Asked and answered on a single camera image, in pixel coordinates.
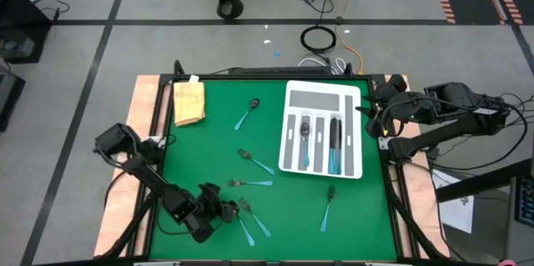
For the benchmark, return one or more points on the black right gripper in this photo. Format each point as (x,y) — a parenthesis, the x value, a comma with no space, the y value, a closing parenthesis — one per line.
(402,109)

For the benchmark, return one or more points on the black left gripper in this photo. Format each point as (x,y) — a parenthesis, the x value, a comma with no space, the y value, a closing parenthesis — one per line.
(210,209)

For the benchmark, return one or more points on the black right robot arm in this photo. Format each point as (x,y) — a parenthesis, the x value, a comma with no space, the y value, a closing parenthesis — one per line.
(417,147)

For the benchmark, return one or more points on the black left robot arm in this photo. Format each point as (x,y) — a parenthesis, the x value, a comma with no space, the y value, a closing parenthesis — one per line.
(146,172)

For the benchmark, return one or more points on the white cutlery tray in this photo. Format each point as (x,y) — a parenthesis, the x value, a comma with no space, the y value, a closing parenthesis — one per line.
(313,100)

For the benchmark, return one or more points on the green table mat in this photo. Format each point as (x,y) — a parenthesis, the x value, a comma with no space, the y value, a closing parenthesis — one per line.
(196,141)

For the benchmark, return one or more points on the black power strip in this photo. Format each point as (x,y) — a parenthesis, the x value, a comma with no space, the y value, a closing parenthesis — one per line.
(279,70)

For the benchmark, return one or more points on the yellow folded cloth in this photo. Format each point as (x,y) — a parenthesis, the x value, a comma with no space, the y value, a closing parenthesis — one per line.
(188,103)

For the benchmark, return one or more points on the white paper sheet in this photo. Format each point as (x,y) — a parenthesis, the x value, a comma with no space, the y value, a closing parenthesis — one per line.
(456,216)

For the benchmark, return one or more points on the wooden table board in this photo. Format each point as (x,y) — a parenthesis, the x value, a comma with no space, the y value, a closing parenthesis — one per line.
(137,99)

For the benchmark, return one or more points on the black control box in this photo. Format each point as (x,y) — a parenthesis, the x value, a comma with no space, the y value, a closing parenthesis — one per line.
(526,203)

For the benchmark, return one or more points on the grey cabinet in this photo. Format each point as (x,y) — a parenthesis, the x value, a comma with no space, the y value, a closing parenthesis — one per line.
(515,241)

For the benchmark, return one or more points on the pink round object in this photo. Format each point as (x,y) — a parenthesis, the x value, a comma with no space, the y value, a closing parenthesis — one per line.
(507,263)

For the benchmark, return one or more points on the black floor box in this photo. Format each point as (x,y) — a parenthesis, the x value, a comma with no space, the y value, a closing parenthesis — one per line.
(8,99)

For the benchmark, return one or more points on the black cabinet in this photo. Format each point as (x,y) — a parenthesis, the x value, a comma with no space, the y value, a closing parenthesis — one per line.
(16,20)

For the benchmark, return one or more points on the black frame bar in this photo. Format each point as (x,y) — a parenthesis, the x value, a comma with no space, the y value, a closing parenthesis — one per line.
(480,183)

